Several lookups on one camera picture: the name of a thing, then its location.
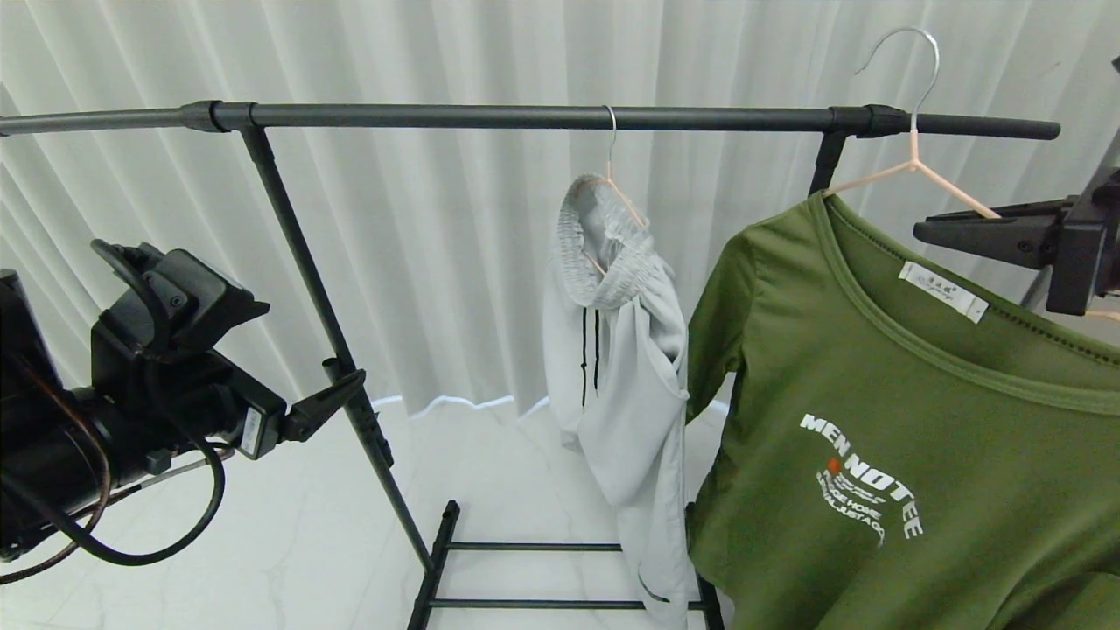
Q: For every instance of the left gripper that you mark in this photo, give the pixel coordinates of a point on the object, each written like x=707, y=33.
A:
x=258, y=433

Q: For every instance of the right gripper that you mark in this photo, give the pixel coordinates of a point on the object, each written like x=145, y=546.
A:
x=1085, y=254

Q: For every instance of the pink clothes hanger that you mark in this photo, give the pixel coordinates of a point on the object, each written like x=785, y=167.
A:
x=913, y=157
x=610, y=140

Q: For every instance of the green long-sleeved shirt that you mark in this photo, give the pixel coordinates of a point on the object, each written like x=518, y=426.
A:
x=875, y=394

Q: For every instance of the pale grey shorts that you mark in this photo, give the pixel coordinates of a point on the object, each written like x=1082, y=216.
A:
x=630, y=394

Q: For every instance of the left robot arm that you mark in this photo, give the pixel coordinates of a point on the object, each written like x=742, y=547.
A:
x=44, y=464

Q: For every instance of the black clothes rack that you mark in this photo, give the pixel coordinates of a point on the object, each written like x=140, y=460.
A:
x=525, y=116

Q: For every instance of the white curtain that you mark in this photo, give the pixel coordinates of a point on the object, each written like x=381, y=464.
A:
x=437, y=262

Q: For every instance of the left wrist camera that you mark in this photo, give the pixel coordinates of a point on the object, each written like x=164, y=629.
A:
x=175, y=315

